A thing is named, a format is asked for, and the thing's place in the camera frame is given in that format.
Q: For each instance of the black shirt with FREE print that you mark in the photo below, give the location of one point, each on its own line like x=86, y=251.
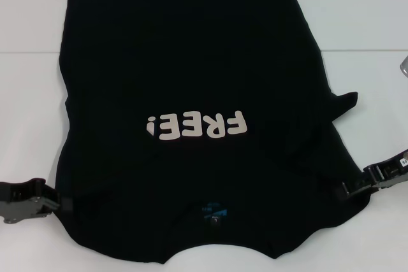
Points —
x=191, y=61

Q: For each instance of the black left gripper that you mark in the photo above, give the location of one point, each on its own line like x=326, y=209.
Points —
x=25, y=200

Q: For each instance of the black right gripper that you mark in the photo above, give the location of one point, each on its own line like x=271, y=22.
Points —
x=389, y=173

